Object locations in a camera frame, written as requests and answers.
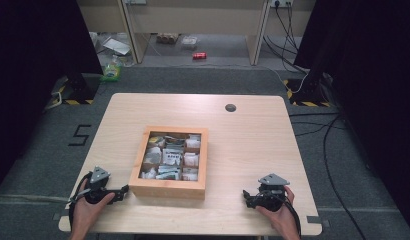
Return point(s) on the grey table grommet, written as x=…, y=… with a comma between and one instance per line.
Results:
x=230, y=107

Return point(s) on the black stand base hazard tape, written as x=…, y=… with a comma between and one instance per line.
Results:
x=309, y=90
x=79, y=88

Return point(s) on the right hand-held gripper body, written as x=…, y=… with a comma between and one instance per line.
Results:
x=273, y=181

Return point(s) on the brown cardboard egg carton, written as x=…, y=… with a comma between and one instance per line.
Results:
x=167, y=38

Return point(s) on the white wall socket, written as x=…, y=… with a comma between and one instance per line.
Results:
x=281, y=2

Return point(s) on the person's right hand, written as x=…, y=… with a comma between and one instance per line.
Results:
x=283, y=216

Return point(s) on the green plastic bottle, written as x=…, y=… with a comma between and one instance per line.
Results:
x=111, y=71

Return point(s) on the group of tea packets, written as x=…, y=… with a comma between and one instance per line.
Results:
x=171, y=156

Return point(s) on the red drink can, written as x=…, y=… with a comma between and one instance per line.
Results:
x=199, y=55

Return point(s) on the wooden box with glass lid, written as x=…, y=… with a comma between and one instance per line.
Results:
x=166, y=190

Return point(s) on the person's left hand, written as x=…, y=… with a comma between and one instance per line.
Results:
x=88, y=211

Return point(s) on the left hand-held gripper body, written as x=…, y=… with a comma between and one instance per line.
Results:
x=99, y=175

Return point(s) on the clear plastic container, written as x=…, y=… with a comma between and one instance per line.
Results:
x=189, y=42

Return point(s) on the black curtain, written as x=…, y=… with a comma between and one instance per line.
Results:
x=376, y=83
x=33, y=66

